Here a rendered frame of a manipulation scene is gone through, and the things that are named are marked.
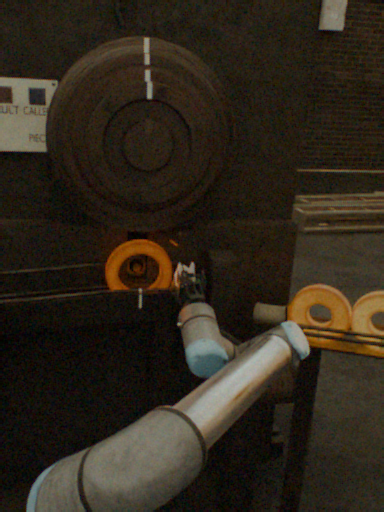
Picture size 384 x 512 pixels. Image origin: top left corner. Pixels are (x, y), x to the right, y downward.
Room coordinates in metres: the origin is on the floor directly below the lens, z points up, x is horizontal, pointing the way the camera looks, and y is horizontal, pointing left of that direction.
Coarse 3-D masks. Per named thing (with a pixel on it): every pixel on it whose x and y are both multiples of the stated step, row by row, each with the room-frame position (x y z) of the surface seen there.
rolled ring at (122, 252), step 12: (144, 240) 1.35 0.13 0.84; (120, 252) 1.32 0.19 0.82; (132, 252) 1.32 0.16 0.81; (144, 252) 1.33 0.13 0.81; (156, 252) 1.34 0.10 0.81; (108, 264) 1.31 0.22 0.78; (168, 264) 1.35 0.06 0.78; (108, 276) 1.31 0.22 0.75; (168, 276) 1.35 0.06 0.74; (120, 288) 1.32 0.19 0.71
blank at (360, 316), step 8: (368, 296) 1.19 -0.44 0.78; (376, 296) 1.18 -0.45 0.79; (360, 304) 1.19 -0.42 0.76; (368, 304) 1.18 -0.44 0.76; (376, 304) 1.18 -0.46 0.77; (352, 312) 1.20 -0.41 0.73; (360, 312) 1.19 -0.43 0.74; (368, 312) 1.18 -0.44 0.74; (376, 312) 1.18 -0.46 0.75; (352, 320) 1.19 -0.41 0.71; (360, 320) 1.19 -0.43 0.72; (368, 320) 1.18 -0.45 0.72; (352, 328) 1.19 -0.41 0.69; (360, 328) 1.19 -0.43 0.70; (368, 328) 1.18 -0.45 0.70; (376, 328) 1.20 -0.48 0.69
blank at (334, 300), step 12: (312, 288) 1.24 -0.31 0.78; (324, 288) 1.23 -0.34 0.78; (300, 300) 1.25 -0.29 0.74; (312, 300) 1.23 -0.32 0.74; (324, 300) 1.22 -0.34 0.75; (336, 300) 1.21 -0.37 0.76; (300, 312) 1.24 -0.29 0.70; (336, 312) 1.21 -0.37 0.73; (348, 312) 1.20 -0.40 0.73; (312, 324) 1.24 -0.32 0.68; (324, 324) 1.24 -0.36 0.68; (336, 324) 1.21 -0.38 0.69; (348, 324) 1.20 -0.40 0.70
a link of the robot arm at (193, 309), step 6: (186, 306) 1.16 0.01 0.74; (192, 306) 1.16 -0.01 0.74; (198, 306) 1.15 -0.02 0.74; (204, 306) 1.16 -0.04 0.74; (210, 306) 1.17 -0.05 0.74; (186, 312) 1.15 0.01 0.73; (192, 312) 1.14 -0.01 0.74; (198, 312) 1.13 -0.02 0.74; (204, 312) 1.14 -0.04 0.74; (210, 312) 1.15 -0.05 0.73; (180, 318) 1.15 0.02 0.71; (186, 318) 1.13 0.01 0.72; (180, 324) 1.14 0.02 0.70
